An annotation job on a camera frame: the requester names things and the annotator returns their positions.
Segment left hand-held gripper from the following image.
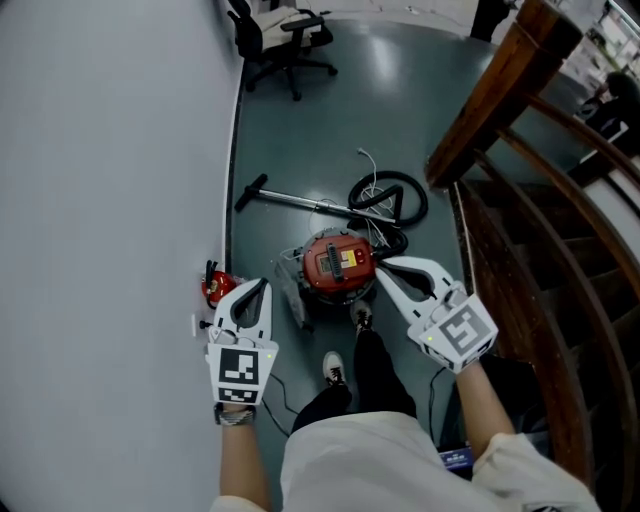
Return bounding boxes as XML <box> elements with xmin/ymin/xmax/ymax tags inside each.
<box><xmin>203</xmin><ymin>277</ymin><xmax>280</xmax><ymax>406</ymax></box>

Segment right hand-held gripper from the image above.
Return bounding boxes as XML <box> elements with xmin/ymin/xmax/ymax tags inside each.
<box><xmin>374</xmin><ymin>254</ymin><xmax>500</xmax><ymax>374</ymax></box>

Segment grey fabric bag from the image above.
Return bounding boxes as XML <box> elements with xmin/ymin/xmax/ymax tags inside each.
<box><xmin>273</xmin><ymin>259</ymin><xmax>315</xmax><ymax>334</ymax></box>

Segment red canister vacuum cleaner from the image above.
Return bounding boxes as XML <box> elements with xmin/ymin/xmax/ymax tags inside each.
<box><xmin>294</xmin><ymin>225</ymin><xmax>381</xmax><ymax>307</ymax></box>

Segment person's left forearm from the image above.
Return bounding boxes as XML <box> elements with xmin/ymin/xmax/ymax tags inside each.
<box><xmin>219</xmin><ymin>409</ymin><xmax>274</xmax><ymax>512</ymax></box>

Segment person's right forearm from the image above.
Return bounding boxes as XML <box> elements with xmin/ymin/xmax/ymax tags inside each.
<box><xmin>454</xmin><ymin>362</ymin><xmax>516</xmax><ymax>461</ymax></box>

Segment red fire extinguisher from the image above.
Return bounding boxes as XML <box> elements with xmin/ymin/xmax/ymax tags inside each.
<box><xmin>200</xmin><ymin>259</ymin><xmax>239</xmax><ymax>310</ymax></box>

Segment person's right shoe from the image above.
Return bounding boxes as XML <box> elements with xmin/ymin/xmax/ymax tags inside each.
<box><xmin>349</xmin><ymin>299</ymin><xmax>374</xmax><ymax>334</ymax></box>

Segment person's shoe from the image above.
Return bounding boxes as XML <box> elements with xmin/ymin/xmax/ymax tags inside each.
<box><xmin>349</xmin><ymin>299</ymin><xmax>374</xmax><ymax>334</ymax></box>
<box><xmin>322</xmin><ymin>351</ymin><xmax>347</xmax><ymax>386</ymax></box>

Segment person's black trousers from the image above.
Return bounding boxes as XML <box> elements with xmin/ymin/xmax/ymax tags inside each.
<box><xmin>292</xmin><ymin>327</ymin><xmax>419</xmax><ymax>434</ymax></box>

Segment woven grey wristband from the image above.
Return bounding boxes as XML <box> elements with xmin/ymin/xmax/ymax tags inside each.
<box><xmin>214</xmin><ymin>403</ymin><xmax>257</xmax><ymax>427</ymax></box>

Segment person's left shoe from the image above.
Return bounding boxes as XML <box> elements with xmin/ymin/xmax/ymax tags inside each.
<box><xmin>322</xmin><ymin>351</ymin><xmax>347</xmax><ymax>386</ymax></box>

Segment metal vacuum wand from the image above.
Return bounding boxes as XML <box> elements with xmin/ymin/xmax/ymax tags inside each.
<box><xmin>234</xmin><ymin>173</ymin><xmax>401</xmax><ymax>224</ymax></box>

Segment black flat case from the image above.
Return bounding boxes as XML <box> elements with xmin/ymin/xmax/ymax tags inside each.
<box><xmin>479</xmin><ymin>352</ymin><xmax>541</xmax><ymax>436</ymax></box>

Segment small lit screen device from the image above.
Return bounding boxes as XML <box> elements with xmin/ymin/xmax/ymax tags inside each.
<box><xmin>438</xmin><ymin>447</ymin><xmax>474</xmax><ymax>481</ymax></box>

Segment person's white shirt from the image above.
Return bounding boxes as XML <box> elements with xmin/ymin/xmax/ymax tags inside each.
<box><xmin>209</xmin><ymin>412</ymin><xmax>601</xmax><ymax>512</ymax></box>

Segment black office chair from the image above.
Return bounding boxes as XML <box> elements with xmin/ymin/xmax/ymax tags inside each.
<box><xmin>227</xmin><ymin>0</ymin><xmax>339</xmax><ymax>101</ymax></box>

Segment beige cloth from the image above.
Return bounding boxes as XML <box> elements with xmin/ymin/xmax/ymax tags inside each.
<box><xmin>259</xmin><ymin>9</ymin><xmax>324</xmax><ymax>50</ymax></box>

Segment white shelf unit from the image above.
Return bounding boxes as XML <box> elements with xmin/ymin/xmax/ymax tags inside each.
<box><xmin>567</xmin><ymin>0</ymin><xmax>640</xmax><ymax>89</ymax></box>

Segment black vacuum hose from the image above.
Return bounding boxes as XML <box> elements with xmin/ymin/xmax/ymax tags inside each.
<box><xmin>348</xmin><ymin>170</ymin><xmax>430</xmax><ymax>261</ymax></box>

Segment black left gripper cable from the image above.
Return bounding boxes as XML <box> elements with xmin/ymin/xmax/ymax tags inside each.
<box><xmin>259</xmin><ymin>372</ymin><xmax>301</xmax><ymax>436</ymax></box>

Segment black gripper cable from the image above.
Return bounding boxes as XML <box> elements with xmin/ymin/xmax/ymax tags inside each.
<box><xmin>259</xmin><ymin>372</ymin><xmax>301</xmax><ymax>436</ymax></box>
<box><xmin>428</xmin><ymin>367</ymin><xmax>449</xmax><ymax>441</ymax></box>

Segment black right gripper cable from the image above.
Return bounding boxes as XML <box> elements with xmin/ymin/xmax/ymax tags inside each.
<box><xmin>428</xmin><ymin>367</ymin><xmax>449</xmax><ymax>441</ymax></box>

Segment white cable tangle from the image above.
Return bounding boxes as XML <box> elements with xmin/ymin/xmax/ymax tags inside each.
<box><xmin>356</xmin><ymin>147</ymin><xmax>396</xmax><ymax>249</ymax></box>

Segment wooden newel post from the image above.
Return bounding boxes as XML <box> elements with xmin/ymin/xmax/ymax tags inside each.
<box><xmin>424</xmin><ymin>0</ymin><xmax>584</xmax><ymax>190</ymax></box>

